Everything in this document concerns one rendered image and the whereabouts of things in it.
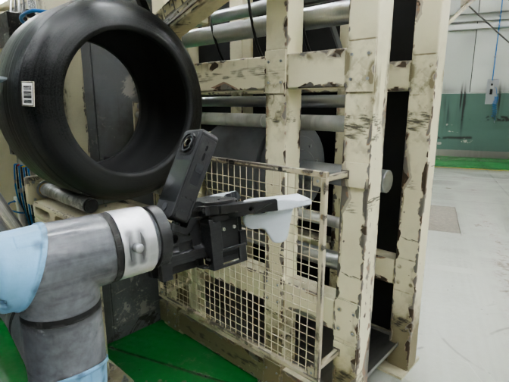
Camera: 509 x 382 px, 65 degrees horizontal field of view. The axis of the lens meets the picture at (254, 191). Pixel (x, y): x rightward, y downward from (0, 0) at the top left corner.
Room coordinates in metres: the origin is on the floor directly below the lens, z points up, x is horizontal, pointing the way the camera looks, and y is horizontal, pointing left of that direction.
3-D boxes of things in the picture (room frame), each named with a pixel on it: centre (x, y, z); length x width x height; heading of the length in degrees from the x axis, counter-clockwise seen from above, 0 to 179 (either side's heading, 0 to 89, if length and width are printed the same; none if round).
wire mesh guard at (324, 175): (1.43, 0.12, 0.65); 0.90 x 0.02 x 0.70; 47
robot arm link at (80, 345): (0.38, 0.21, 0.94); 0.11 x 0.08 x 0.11; 41
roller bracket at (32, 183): (1.47, 0.64, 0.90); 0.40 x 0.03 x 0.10; 137
